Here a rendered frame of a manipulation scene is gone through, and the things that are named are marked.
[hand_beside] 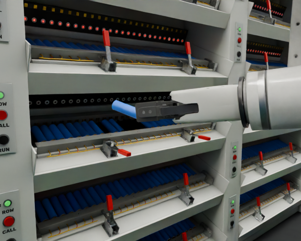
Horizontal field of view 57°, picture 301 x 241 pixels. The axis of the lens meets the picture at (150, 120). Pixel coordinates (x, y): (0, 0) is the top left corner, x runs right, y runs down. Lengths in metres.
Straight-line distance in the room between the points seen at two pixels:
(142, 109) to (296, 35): 0.26
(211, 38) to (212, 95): 0.60
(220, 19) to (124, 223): 0.64
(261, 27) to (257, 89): 0.73
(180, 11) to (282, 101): 0.48
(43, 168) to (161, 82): 0.35
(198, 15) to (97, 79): 0.37
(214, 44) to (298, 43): 0.50
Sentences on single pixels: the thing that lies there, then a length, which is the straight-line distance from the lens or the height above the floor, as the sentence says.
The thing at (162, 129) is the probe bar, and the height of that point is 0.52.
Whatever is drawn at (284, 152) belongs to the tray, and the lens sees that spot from 1.46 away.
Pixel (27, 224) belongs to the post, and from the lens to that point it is 0.61.
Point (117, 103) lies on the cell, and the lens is 0.50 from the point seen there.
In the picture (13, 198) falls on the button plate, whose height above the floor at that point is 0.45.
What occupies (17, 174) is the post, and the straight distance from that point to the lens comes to 0.57.
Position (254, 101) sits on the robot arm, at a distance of 0.39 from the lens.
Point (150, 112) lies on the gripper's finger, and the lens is 0.45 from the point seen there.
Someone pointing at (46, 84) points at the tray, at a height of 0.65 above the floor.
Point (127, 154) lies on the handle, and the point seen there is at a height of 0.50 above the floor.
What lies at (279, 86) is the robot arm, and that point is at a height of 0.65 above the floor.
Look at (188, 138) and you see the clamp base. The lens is 0.81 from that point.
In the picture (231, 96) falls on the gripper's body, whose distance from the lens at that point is 0.39.
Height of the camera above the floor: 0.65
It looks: 7 degrees down
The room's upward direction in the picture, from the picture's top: straight up
